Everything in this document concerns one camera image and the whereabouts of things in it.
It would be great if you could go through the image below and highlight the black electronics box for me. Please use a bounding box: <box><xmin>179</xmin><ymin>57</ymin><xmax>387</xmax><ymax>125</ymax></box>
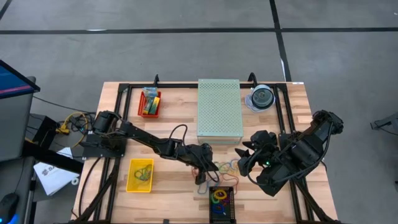
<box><xmin>30</xmin><ymin>113</ymin><xmax>59</xmax><ymax>147</ymax></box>

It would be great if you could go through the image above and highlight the red plastic basket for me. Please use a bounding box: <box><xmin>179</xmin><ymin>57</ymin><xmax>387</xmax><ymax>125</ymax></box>
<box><xmin>137</xmin><ymin>90</ymin><xmax>162</xmax><ymax>118</ymax></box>

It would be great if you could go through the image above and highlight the disc spindle with clear cover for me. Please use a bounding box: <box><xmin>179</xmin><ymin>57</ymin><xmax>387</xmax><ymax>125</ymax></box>
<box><xmin>244</xmin><ymin>83</ymin><xmax>276</xmax><ymax>113</ymax></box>

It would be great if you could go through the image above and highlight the black computer mouse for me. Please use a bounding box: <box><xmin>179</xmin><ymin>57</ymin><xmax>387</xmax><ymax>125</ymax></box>
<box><xmin>0</xmin><ymin>192</ymin><xmax>20</xmax><ymax>224</ymax></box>

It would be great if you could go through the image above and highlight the yellow cable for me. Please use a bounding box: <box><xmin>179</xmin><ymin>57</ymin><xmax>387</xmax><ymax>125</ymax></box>
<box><xmin>55</xmin><ymin>111</ymin><xmax>90</xmax><ymax>149</ymax></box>

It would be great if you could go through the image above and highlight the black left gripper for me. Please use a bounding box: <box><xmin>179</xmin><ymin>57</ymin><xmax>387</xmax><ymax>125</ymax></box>
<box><xmin>185</xmin><ymin>148</ymin><xmax>218</xmax><ymax>186</ymax></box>

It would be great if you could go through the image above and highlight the yellow green crayon box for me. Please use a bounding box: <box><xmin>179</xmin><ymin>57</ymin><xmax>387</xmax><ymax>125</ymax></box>
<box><xmin>142</xmin><ymin>96</ymin><xmax>154</xmax><ymax>115</ymax></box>
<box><xmin>149</xmin><ymin>96</ymin><xmax>161</xmax><ymax>115</ymax></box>

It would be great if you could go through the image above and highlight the white printed paper sheet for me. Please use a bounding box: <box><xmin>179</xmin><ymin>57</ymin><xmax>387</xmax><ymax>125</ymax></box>
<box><xmin>33</xmin><ymin>147</ymin><xmax>80</xmax><ymax>197</ymax></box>

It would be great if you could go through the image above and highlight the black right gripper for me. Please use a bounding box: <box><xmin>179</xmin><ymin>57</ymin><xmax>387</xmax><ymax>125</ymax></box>
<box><xmin>234</xmin><ymin>139</ymin><xmax>279</xmax><ymax>177</ymax></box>

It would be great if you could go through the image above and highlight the grey chair base leg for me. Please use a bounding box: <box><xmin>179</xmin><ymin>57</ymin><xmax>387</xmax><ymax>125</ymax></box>
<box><xmin>370</xmin><ymin>111</ymin><xmax>398</xmax><ymax>130</ymax></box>

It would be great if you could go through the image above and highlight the yellow plastic bin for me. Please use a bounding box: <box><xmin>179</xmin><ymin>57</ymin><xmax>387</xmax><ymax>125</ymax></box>
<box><xmin>126</xmin><ymin>158</ymin><xmax>155</xmax><ymax>194</ymax></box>

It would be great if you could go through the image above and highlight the grey desk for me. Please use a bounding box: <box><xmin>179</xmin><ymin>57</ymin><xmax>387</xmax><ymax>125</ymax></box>
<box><xmin>0</xmin><ymin>76</ymin><xmax>37</xmax><ymax>224</ymax></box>

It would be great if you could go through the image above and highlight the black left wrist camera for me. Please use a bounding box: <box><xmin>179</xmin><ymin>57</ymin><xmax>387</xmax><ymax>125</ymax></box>
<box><xmin>200</xmin><ymin>142</ymin><xmax>215</xmax><ymax>155</ymax></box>

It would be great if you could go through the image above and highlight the orange coil wrist band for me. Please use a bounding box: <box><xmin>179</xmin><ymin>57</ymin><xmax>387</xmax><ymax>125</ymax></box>
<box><xmin>213</xmin><ymin>189</ymin><xmax>228</xmax><ymax>201</ymax></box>

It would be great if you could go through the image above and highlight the black floor cable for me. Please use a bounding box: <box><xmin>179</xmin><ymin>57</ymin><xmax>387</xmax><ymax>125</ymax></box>
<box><xmin>371</xmin><ymin>124</ymin><xmax>398</xmax><ymax>138</ymax></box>

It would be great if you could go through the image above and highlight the green perforated metal riser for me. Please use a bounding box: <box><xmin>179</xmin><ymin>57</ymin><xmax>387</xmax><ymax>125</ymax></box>
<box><xmin>196</xmin><ymin>78</ymin><xmax>244</xmax><ymax>146</ymax></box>

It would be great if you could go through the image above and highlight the green rubber band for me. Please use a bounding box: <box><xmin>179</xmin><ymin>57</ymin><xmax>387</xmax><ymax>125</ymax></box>
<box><xmin>141</xmin><ymin>166</ymin><xmax>153</xmax><ymax>181</ymax></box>
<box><xmin>214</xmin><ymin>161</ymin><xmax>229</xmax><ymax>174</ymax></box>

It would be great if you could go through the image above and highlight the black slotted plastic basket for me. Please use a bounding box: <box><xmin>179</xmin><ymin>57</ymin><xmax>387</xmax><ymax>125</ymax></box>
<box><xmin>208</xmin><ymin>185</ymin><xmax>236</xmax><ymax>224</ymax></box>

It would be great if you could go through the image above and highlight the computer monitor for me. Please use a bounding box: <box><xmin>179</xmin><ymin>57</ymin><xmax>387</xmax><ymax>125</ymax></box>
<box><xmin>0</xmin><ymin>58</ymin><xmax>41</xmax><ymax>100</ymax></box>

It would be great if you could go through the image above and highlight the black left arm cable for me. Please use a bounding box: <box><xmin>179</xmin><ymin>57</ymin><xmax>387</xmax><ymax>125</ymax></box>
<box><xmin>167</xmin><ymin>123</ymin><xmax>220</xmax><ymax>184</ymax></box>

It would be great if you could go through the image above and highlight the thick black cable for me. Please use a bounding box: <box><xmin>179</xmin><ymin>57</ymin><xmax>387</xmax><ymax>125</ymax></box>
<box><xmin>77</xmin><ymin>157</ymin><xmax>102</xmax><ymax>218</ymax></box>

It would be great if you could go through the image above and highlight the blue coil wrist band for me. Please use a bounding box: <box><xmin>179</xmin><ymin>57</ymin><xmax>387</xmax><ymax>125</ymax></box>
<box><xmin>211</xmin><ymin>203</ymin><xmax>226</xmax><ymax>215</ymax></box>

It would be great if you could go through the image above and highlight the black desk leg bar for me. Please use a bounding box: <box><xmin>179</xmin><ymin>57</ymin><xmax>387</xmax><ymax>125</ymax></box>
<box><xmin>21</xmin><ymin>140</ymin><xmax>85</xmax><ymax>175</ymax></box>

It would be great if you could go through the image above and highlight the thin black cable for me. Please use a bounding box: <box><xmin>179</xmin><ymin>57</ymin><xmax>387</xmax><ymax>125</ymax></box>
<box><xmin>32</xmin><ymin>95</ymin><xmax>96</xmax><ymax>114</ymax></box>

